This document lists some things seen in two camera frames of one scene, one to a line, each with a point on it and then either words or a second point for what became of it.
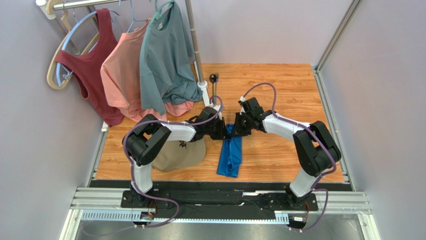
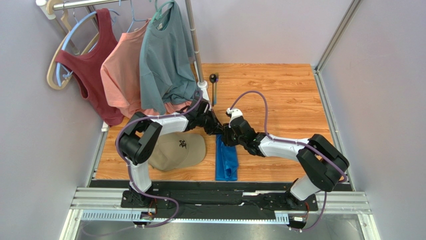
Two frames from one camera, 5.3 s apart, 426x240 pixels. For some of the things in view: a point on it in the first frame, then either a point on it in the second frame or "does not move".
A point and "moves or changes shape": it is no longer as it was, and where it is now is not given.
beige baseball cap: x=177 y=154 does not move
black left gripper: x=222 y=133 to x=215 y=127
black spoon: x=212 y=78 does not move
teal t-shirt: x=167 y=71 does not move
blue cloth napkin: x=230 y=153 moves or changes shape
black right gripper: x=238 y=125 to x=231 y=135
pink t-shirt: x=120 y=70 does not move
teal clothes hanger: x=158 y=14 does not move
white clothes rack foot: x=203 y=86 does not move
